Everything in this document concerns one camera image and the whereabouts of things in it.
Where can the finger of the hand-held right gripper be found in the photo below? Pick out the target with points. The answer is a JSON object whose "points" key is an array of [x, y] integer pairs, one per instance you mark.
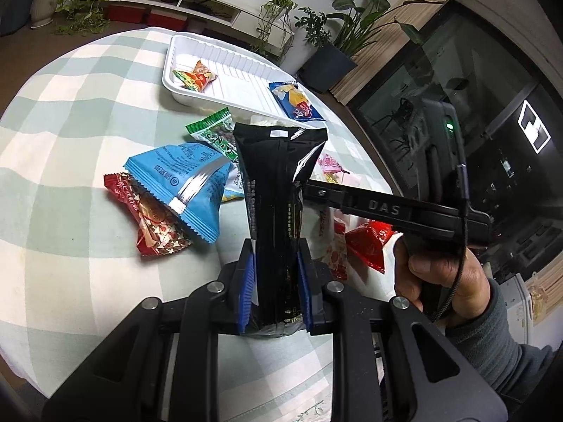
{"points": [[378, 209]]}

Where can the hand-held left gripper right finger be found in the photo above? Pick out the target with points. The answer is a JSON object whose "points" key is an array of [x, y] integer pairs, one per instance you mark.
{"points": [[304, 290]]}

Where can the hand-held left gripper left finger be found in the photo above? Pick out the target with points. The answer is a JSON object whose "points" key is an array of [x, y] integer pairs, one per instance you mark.
{"points": [[246, 290]]}

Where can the red snack packet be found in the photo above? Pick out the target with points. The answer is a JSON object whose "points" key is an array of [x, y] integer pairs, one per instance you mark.
{"points": [[367, 244]]}

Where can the white red print packet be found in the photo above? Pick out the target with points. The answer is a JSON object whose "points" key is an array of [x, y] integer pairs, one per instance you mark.
{"points": [[327, 237]]}

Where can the pink snack packet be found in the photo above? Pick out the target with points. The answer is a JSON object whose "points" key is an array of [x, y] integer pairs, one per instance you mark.
{"points": [[332, 167]]}

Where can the black snack packet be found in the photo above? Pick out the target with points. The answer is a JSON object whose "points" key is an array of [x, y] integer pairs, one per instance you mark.
{"points": [[268, 211]]}

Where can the gold snack packet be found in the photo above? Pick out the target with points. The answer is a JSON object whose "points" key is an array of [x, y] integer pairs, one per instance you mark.
{"points": [[232, 187]]}

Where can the red star print packet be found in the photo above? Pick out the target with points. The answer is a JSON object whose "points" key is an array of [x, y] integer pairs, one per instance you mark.
{"points": [[145, 215]]}

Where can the light blue snack packet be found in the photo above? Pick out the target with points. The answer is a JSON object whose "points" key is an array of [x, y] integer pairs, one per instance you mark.
{"points": [[176, 171]]}

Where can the pale long snack packet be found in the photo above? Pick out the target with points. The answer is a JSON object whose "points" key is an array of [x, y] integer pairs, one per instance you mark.
{"points": [[264, 121]]}

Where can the green snack packet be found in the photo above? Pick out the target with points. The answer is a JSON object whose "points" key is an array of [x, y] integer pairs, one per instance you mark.
{"points": [[215, 134]]}

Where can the white plastic tray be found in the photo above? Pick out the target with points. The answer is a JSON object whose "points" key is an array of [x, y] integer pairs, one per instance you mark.
{"points": [[237, 79]]}

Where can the person's right forearm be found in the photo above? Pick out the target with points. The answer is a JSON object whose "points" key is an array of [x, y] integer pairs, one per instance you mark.
{"points": [[497, 347]]}

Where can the person's right hand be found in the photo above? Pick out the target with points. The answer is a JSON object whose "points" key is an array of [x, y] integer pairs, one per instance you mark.
{"points": [[448, 285]]}

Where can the glass sliding door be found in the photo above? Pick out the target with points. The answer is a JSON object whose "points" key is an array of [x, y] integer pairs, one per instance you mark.
{"points": [[484, 74]]}

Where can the beige curtain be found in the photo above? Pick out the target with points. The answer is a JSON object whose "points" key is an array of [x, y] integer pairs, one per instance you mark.
{"points": [[387, 48]]}

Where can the blue chips picture packet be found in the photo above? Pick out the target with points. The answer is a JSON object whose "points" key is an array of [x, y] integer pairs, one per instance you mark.
{"points": [[295, 102]]}

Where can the dark blue plant pot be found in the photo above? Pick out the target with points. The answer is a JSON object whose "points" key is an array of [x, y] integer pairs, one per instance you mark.
{"points": [[327, 67]]}

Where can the large-leaf potted plant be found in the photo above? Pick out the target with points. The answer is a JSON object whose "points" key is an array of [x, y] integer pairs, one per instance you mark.
{"points": [[365, 4]]}

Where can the small-leaf potted plant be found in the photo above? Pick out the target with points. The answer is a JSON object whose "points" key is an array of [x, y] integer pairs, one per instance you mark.
{"points": [[314, 26]]}

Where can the green pizza print packet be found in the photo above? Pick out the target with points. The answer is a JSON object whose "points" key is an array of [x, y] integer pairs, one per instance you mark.
{"points": [[187, 80]]}

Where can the orange snack packet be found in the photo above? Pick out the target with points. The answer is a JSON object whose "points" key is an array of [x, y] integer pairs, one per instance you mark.
{"points": [[203, 74]]}

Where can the trailing plant on stand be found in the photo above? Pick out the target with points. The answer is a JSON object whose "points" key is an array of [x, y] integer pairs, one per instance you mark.
{"points": [[275, 13]]}

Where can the black set-top box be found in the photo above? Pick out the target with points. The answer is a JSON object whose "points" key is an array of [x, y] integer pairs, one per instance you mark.
{"points": [[204, 6]]}

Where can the red storage box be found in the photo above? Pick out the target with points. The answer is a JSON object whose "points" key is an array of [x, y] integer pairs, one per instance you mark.
{"points": [[167, 18], [125, 13]]}

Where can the trailing pothos plant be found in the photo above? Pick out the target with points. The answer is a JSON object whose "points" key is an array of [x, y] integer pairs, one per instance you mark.
{"points": [[83, 9]]}

